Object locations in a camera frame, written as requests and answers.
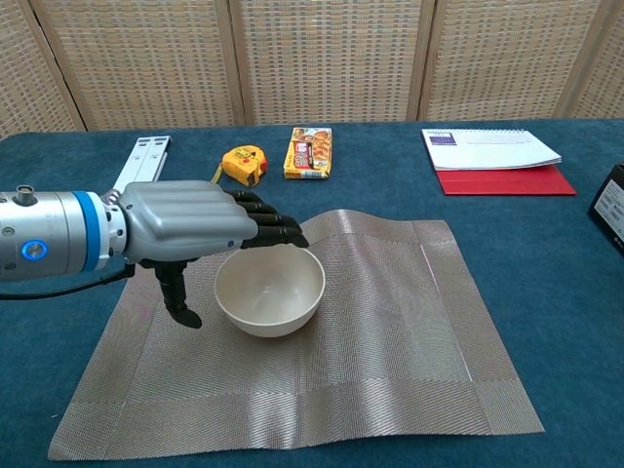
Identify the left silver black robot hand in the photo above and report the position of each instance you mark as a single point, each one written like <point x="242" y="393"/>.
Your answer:
<point x="180" y="219"/>

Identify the beige bowl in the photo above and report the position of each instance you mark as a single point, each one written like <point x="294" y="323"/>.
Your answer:
<point x="270" y="302"/>

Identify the grey woven placemat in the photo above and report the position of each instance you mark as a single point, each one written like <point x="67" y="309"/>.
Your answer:
<point x="380" y="341"/>

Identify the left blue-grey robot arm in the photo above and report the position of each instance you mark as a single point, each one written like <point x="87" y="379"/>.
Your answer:
<point x="53" y="234"/>

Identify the white folding laptop stand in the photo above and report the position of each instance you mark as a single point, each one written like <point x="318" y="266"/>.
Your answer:
<point x="146" y="158"/>

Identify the yellow tape measure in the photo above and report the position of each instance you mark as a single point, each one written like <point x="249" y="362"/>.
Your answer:
<point x="241" y="163"/>

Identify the yellow food box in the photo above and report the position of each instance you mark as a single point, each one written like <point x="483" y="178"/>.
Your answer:
<point x="308" y="153"/>

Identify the woven folding screen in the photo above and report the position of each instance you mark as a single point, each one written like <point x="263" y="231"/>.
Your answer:
<point x="317" y="58"/>

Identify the white spiral desk calendar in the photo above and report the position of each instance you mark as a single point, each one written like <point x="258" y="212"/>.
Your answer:
<point x="492" y="148"/>

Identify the red folder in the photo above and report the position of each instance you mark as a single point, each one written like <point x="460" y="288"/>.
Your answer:
<point x="507" y="183"/>

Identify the blue table cloth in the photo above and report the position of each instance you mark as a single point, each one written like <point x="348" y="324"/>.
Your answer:
<point x="536" y="253"/>

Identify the black product box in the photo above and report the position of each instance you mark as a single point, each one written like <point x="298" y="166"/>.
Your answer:
<point x="609" y="209"/>

